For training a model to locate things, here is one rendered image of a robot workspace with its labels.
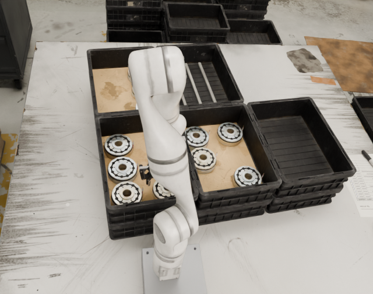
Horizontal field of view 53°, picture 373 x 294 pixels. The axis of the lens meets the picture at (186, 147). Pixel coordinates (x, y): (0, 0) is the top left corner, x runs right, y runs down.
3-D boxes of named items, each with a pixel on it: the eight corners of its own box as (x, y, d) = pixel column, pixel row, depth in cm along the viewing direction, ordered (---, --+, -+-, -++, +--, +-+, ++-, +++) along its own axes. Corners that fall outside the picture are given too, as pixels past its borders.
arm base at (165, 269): (183, 277, 118) (189, 256, 105) (154, 281, 117) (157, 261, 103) (178, 249, 124) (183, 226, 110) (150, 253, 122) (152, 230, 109)
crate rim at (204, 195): (281, 187, 131) (284, 184, 129) (199, 200, 124) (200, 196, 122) (244, 106, 155) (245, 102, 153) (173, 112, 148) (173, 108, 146)
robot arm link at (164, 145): (125, 61, 68) (147, 172, 82) (176, 54, 69) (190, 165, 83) (125, 45, 76) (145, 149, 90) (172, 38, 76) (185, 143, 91)
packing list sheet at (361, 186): (412, 216, 155) (412, 216, 155) (361, 220, 151) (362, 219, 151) (376, 153, 175) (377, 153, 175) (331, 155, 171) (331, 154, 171)
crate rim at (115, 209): (199, 200, 124) (200, 196, 122) (106, 214, 117) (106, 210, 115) (173, 112, 148) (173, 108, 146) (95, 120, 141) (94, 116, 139)
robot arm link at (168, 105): (182, 91, 98) (149, 96, 97) (181, 34, 72) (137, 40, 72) (187, 125, 95) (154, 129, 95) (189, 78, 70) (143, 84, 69)
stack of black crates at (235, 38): (259, 56, 305) (271, 19, 278) (269, 81, 286) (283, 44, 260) (211, 56, 298) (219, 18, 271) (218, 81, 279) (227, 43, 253)
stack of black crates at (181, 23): (211, 56, 298) (221, 3, 263) (218, 81, 279) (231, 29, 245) (160, 55, 291) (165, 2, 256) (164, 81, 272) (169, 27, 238)
